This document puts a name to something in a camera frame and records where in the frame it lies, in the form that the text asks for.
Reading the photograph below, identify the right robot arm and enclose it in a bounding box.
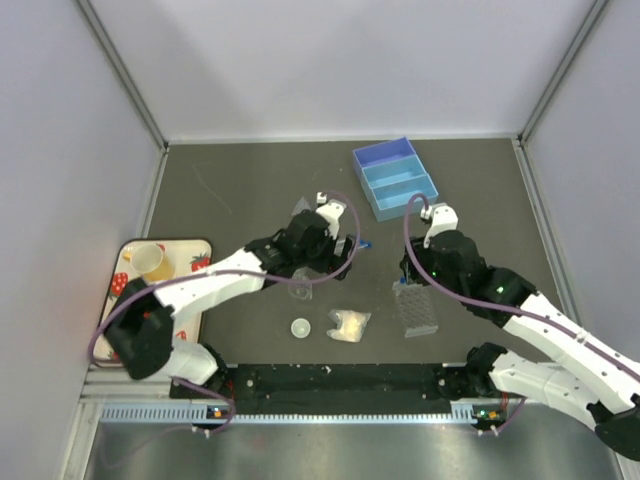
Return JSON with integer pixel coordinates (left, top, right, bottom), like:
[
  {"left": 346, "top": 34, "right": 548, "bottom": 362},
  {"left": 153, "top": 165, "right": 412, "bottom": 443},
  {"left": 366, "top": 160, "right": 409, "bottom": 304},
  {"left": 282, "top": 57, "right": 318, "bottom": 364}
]
[{"left": 402, "top": 230, "right": 639, "bottom": 461}]

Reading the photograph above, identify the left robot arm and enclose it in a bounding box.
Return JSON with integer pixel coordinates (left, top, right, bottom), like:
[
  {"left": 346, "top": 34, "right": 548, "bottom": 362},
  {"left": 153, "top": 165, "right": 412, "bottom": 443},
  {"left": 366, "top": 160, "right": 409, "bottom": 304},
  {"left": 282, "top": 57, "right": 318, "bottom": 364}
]
[{"left": 102, "top": 200, "right": 359, "bottom": 397}]

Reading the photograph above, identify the clear acrylic test tube rack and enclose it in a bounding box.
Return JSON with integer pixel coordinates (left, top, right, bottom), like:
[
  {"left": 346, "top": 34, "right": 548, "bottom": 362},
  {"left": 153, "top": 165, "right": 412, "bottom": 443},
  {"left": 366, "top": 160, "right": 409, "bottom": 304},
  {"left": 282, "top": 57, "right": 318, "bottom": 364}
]
[{"left": 392, "top": 278, "right": 438, "bottom": 338}]

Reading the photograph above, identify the clear plastic funnel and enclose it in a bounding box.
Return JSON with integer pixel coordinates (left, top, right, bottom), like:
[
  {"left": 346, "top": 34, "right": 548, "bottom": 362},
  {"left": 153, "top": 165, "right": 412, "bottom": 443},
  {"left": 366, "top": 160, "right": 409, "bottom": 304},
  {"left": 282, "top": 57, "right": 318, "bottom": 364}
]
[{"left": 291, "top": 197, "right": 315, "bottom": 216}]

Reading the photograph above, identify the clear bag of cotton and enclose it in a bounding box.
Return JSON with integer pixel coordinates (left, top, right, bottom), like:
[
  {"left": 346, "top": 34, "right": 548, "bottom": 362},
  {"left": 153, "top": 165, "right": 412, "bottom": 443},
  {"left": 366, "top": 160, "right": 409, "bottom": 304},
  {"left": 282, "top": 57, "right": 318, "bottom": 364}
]
[{"left": 327, "top": 310, "right": 371, "bottom": 343}]

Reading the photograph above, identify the small white plastic cup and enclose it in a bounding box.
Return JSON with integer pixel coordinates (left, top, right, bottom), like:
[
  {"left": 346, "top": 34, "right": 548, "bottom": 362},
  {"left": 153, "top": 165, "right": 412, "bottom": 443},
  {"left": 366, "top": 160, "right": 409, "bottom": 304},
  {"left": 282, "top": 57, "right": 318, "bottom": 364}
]
[{"left": 290, "top": 318, "right": 311, "bottom": 339}]

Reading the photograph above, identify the blue compartment organizer box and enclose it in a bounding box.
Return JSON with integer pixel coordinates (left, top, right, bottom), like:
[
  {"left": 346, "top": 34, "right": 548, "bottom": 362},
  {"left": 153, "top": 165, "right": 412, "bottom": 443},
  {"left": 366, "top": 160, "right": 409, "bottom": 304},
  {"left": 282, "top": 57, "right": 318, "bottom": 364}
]
[{"left": 353, "top": 137, "right": 439, "bottom": 222}]

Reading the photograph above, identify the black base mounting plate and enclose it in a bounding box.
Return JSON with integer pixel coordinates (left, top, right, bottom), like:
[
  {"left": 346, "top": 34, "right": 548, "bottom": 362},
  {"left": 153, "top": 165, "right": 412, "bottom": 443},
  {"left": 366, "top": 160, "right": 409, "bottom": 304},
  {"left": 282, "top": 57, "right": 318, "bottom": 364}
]
[{"left": 169, "top": 362, "right": 506, "bottom": 416}]

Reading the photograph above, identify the strawberry pattern tray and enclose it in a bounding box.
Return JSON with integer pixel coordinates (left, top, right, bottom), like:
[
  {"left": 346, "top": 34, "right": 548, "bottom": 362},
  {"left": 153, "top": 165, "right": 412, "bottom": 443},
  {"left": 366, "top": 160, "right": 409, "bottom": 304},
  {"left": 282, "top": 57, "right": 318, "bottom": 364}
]
[{"left": 93, "top": 238, "right": 213, "bottom": 368}]

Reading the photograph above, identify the cream ceramic mug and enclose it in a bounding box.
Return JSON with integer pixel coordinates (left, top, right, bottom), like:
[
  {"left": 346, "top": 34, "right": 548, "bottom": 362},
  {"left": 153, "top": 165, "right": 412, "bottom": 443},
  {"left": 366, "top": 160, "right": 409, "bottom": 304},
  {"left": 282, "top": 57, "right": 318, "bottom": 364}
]
[{"left": 122, "top": 243, "right": 175, "bottom": 283}]

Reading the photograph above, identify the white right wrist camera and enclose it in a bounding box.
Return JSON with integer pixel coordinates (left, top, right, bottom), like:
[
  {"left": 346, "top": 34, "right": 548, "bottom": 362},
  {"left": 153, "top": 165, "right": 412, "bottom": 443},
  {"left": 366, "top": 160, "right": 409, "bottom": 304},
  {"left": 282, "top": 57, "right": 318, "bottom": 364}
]
[{"left": 420, "top": 203, "right": 459, "bottom": 248}]

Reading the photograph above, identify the grey slotted cable duct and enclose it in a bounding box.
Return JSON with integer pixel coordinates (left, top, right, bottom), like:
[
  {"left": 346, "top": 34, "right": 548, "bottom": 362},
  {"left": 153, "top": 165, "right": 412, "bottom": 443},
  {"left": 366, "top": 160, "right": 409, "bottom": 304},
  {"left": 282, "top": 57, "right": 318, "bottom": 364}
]
[{"left": 100, "top": 404, "right": 506, "bottom": 425}]

